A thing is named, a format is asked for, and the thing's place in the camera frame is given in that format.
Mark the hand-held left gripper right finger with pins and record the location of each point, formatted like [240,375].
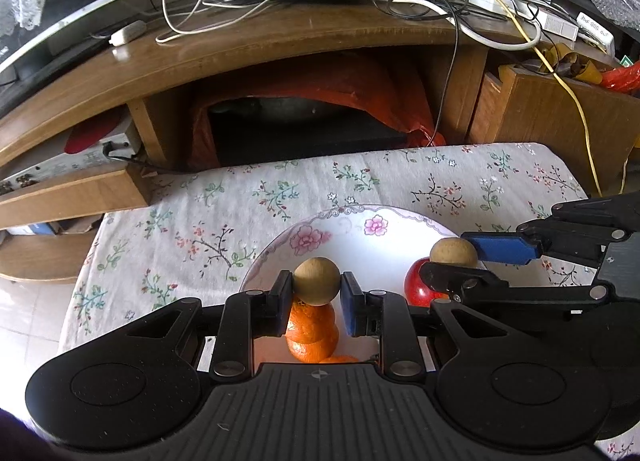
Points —
[351,306]

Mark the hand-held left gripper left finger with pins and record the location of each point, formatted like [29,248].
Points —
[281,302]

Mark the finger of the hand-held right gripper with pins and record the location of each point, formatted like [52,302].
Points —
[500,248]
[500,289]

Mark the large brown longan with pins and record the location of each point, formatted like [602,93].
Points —
[316,281]

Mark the small orange tangerine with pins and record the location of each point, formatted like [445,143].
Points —
[312,318]
[342,359]
[310,348]

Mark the white floral plate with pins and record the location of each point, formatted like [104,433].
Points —
[385,261]

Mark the red apple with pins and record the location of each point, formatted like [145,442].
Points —
[419,287]

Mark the floral tablecloth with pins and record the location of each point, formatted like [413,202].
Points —
[200,221]

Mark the orange plastic wrapper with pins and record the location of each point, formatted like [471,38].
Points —
[622,78]

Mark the yellow brown wrappers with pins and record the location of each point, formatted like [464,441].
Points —
[575,63]

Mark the red plastic bag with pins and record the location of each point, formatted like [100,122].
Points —
[350,86]

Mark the wooden shelf board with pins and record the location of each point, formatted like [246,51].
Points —
[75,196]

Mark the white labelled device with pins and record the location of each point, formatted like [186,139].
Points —
[595,31]

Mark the white power strip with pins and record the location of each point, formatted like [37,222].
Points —
[500,1]

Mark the silver media player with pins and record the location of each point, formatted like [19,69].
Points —
[75,161]

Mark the red flat item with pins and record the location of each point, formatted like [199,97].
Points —
[95,133]

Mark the blue and white box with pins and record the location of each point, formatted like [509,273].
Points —
[35,229]

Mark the wooden TV cabinet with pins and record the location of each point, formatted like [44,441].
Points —
[300,41]

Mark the dark purple clothing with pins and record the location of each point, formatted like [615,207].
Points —
[12,436]

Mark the white power adapter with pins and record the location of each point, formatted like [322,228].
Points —
[127,33]

